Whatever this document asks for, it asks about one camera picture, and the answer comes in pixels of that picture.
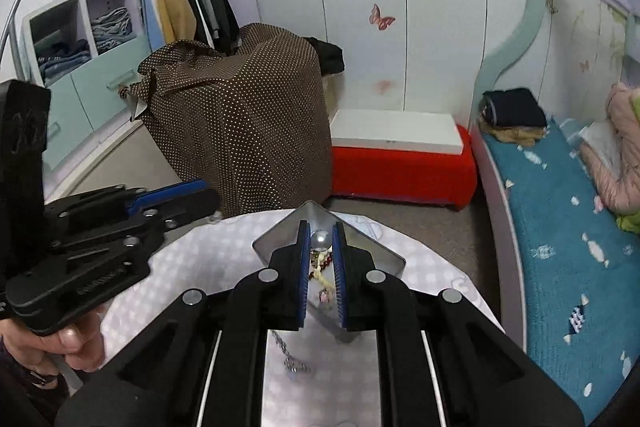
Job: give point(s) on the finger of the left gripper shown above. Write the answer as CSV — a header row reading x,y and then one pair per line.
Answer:
x,y
182,211
150,199

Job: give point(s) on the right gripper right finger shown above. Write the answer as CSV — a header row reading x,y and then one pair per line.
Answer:
x,y
417,339

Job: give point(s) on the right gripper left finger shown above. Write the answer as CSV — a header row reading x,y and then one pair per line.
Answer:
x,y
226,345

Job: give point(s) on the person's left hand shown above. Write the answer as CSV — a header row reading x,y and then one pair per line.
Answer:
x,y
81,344

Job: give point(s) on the silver metal tin box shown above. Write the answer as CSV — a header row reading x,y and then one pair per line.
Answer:
x,y
321,296

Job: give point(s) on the brown dotted cloth cover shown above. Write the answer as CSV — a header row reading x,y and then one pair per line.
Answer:
x,y
253,125

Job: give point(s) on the red upholstered bench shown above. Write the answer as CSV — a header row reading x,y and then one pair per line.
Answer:
x,y
402,176

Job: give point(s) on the lilac shelf unit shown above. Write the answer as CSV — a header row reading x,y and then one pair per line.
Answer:
x,y
85,103

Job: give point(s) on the folded jeans stack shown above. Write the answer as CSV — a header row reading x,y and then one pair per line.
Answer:
x,y
62,58

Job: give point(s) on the white foam board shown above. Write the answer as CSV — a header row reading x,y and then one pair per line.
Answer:
x,y
392,130

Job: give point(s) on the hanging clothes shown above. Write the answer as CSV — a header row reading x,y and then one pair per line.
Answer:
x,y
211,22

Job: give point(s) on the teal bed mattress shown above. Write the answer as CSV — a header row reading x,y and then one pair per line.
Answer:
x,y
580,271

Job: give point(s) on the black garment behind cover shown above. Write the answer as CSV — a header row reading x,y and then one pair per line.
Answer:
x,y
330,56

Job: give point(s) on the folded tan clothes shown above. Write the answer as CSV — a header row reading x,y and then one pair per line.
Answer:
x,y
522,136

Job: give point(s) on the folded dark clothes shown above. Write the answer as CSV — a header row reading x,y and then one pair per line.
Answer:
x,y
512,108

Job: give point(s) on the green blanket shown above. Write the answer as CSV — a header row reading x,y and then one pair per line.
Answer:
x,y
627,126

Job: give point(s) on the pink butterfly sticker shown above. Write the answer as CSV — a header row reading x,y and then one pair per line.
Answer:
x,y
380,21

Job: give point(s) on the white pillow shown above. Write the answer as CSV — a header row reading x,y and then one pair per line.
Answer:
x,y
605,143

